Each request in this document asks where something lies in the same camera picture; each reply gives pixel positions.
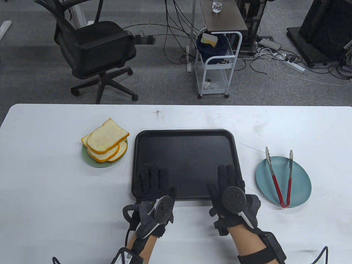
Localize black office chair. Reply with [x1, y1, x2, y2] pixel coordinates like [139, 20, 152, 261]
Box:
[34, 0, 139, 105]

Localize black metal rack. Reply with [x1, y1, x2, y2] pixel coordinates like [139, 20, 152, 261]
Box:
[236, 0, 269, 54]

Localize white cart with brown top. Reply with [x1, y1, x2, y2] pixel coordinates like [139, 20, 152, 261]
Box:
[194, 0, 249, 100]

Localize black right wrist strap device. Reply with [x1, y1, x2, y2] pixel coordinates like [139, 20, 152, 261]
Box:
[237, 232, 288, 264]

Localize white and black handheld controller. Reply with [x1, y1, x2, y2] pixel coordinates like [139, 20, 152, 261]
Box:
[122, 196, 175, 239]
[221, 186, 257, 229]

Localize silver vertical pole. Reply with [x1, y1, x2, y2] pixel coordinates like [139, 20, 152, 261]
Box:
[186, 0, 197, 73]

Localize black floor power strip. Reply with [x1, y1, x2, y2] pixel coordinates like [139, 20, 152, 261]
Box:
[134, 34, 156, 45]

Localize blue round plate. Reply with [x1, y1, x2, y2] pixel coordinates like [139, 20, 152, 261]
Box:
[255, 156, 312, 208]

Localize white floor cable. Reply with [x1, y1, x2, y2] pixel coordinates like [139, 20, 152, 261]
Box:
[277, 59, 352, 86]

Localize yellow sponge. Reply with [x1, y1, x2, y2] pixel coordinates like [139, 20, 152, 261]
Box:
[200, 33, 219, 46]

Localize person's left forearm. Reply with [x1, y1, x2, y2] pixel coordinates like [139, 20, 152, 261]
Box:
[126, 232, 158, 264]

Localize white floor power strip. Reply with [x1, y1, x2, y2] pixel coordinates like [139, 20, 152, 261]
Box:
[276, 53, 306, 73]

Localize black left wrist strap device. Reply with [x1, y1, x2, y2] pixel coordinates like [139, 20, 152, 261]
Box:
[110, 247, 145, 264]

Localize white toast slice orange crust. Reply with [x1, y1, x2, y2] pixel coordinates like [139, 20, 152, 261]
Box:
[108, 139, 128, 162]
[81, 131, 94, 147]
[87, 143, 120, 163]
[87, 119, 130, 154]

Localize person's right hand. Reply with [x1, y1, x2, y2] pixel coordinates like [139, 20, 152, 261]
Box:
[206, 164, 262, 236]

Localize black plastic tray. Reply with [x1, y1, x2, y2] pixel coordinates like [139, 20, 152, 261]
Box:
[131, 129, 244, 202]

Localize grey flat adapter box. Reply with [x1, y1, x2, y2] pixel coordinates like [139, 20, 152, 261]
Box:
[258, 38, 283, 51]

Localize person's left hand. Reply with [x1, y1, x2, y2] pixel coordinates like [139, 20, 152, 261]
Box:
[131, 164, 177, 238]

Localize green round plate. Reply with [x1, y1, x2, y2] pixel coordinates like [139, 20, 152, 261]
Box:
[82, 138, 128, 168]

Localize white desk foot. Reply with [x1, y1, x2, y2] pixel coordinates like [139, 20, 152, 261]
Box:
[0, 20, 12, 42]

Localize dark blue bag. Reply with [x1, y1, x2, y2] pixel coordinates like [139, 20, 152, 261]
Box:
[196, 32, 230, 60]

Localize red handled metal kitchen tongs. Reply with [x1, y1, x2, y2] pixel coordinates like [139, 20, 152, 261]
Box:
[265, 146, 294, 209]

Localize black wrist device cable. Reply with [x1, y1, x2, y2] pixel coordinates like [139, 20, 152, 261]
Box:
[311, 246, 329, 264]

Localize black wrist strap device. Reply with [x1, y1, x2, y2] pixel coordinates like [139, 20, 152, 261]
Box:
[237, 232, 288, 264]
[110, 247, 145, 264]

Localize black floor cable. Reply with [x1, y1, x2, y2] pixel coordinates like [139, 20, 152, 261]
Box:
[163, 0, 190, 65]

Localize white desk leg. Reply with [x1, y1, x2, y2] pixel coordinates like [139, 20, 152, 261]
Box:
[67, 0, 95, 27]

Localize black equipment stand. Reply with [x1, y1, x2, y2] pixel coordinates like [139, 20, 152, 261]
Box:
[286, 0, 352, 68]

